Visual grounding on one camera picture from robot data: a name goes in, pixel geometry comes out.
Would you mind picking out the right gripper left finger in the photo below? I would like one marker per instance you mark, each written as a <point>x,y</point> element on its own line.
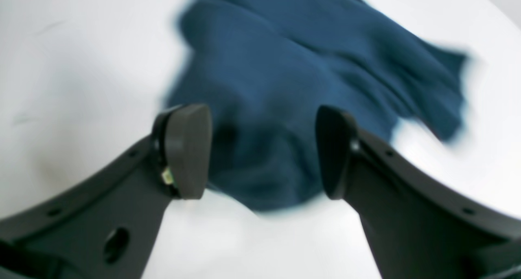
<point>106,226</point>

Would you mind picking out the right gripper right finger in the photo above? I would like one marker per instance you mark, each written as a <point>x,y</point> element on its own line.
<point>416,227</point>

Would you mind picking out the dark blue t-shirt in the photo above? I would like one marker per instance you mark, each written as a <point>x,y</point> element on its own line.
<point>265,67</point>

